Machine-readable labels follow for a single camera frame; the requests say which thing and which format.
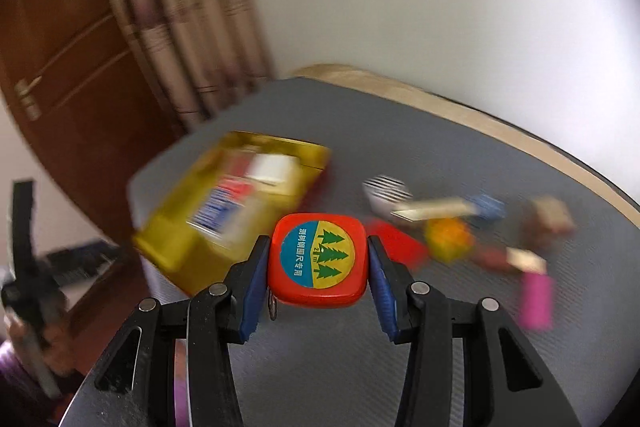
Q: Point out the gold tin box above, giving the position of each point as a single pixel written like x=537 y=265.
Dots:
x=165 y=232

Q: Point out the white striped block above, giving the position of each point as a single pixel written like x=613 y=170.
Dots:
x=385 y=192

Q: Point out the brown wooden door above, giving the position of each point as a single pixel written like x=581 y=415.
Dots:
x=75 y=57

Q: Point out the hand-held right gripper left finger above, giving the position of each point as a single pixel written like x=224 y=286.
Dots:
x=254 y=292

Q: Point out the person's left forearm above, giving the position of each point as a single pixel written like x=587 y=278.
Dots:
x=11 y=374

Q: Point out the red tape measure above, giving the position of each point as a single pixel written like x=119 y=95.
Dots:
x=320 y=257

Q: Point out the blue small block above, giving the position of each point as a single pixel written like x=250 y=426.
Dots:
x=489 y=207

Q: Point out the white small box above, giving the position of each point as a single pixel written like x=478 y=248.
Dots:
x=272 y=169

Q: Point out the beige patterned curtain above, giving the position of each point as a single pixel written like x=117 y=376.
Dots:
x=175 y=7

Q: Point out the brown stick with beige tip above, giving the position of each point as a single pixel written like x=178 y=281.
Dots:
x=505 y=258

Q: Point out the red piece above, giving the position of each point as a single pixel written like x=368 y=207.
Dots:
x=400 y=244

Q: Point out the dark flat object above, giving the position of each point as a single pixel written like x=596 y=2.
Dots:
x=82 y=264

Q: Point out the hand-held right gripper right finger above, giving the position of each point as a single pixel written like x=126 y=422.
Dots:
x=382 y=294

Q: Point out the pink block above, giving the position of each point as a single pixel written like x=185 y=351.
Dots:
x=535 y=302

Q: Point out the brown small box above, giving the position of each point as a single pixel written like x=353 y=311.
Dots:
x=547 y=217

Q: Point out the blue and red packet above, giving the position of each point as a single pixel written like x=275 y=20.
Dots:
x=217 y=202

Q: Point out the yellow orange block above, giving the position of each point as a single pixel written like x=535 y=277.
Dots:
x=447 y=239

